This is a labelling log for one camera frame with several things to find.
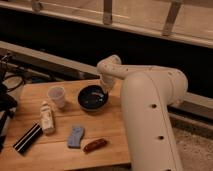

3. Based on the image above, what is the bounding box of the dark ceramic bowl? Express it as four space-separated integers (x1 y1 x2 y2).
78 85 108 111

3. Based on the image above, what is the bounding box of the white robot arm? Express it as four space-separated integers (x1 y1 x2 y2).
97 55 188 171

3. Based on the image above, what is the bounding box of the translucent plastic cup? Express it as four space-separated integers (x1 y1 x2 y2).
47 86 66 108

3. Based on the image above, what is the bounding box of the wooden table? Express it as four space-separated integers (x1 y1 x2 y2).
0 80 130 171

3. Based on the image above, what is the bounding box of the brown snack bar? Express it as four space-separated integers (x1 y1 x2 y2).
83 138 108 153

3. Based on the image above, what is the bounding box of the blue sponge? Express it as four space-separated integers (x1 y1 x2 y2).
67 125 85 149

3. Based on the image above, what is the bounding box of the small white bottle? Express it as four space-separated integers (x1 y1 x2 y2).
40 101 55 135

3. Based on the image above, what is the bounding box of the black striped box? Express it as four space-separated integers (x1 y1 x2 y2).
13 123 43 155

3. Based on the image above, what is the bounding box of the black equipment at left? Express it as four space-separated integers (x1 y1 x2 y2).
0 53 17 152

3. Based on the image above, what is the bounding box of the black cable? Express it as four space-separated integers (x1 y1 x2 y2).
2 73 26 94

